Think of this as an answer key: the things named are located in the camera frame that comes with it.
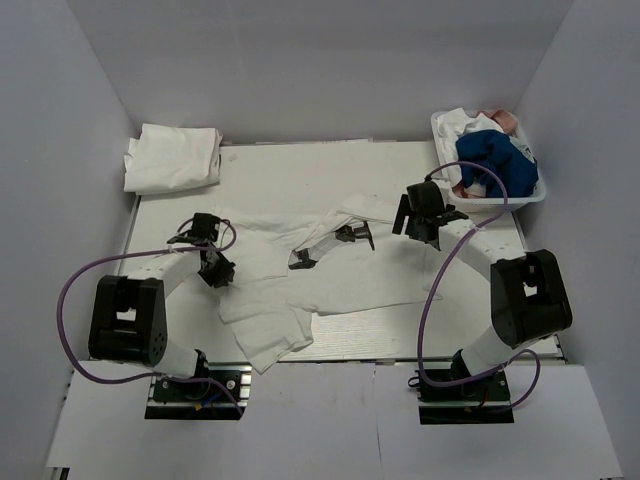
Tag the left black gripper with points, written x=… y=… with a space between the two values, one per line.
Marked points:
x=218 y=279

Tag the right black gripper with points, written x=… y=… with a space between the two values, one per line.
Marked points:
x=403 y=211

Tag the white printed t shirt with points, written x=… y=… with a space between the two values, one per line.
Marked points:
x=477 y=181

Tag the blue t shirt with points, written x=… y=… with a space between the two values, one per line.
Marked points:
x=494 y=151

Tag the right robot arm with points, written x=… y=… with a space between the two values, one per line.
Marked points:
x=528 y=298

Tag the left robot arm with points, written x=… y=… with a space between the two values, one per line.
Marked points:
x=129 y=321

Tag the white plastic basket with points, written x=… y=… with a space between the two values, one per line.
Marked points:
x=500 y=202

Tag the folded white t shirt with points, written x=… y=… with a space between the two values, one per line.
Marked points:
x=165 y=160

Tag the pink t shirt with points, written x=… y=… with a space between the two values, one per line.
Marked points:
x=505 y=119

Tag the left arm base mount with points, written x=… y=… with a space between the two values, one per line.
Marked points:
x=171 y=400

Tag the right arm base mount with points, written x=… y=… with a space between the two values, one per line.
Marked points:
x=483 y=402

